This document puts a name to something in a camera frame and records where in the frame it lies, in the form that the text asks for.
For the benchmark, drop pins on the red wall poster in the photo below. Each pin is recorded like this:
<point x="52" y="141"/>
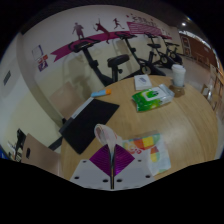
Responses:
<point x="43" y="59"/>

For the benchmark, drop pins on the black exercise bike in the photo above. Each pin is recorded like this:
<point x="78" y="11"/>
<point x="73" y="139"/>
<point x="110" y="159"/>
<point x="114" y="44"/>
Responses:
<point x="95" y="65"/>
<point x="136" y="58"/>
<point x="156" y="50"/>
<point x="173" y="53"/>

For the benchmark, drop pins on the white shelf unit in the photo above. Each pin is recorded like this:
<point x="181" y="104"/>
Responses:
<point x="186" y="45"/>

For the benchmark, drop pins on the white wall poster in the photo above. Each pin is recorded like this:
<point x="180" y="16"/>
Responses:
<point x="37" y="52"/>

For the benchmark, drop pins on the black metal rack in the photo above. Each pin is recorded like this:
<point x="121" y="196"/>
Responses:
<point x="20" y="140"/>

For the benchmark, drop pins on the blue and orange marker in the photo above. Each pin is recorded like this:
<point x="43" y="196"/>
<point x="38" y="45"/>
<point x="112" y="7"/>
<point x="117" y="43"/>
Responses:
<point x="100" y="93"/>

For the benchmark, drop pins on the green wet wipes pack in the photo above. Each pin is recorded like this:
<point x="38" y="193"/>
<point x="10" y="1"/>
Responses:
<point x="151" y="98"/>

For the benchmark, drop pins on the white paper cup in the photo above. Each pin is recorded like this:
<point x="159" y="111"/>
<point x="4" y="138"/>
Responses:
<point x="178" y="76"/>

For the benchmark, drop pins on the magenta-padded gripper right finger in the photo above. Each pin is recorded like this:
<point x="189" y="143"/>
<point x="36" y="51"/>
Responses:
<point x="136" y="173"/>

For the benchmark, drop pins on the ceiling lights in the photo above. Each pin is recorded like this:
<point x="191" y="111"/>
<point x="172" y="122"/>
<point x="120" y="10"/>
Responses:
<point x="183" y="24"/>

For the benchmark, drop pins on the white towel with colourful print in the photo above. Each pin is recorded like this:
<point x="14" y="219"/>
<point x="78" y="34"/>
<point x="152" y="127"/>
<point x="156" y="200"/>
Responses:
<point x="158" y="160"/>

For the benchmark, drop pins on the purple wall poster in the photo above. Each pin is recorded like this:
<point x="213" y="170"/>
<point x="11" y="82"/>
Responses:
<point x="43" y="66"/>

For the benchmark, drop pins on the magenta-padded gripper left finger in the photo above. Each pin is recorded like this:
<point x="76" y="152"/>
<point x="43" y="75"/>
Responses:
<point x="86" y="173"/>

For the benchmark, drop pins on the dark wall sign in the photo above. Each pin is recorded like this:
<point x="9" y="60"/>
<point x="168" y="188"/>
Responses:
<point x="7" y="77"/>

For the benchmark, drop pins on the wooden cup holder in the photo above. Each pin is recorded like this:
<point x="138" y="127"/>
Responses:
<point x="177" y="91"/>

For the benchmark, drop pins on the black desk mat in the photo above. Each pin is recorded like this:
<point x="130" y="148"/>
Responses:
<point x="88" y="123"/>

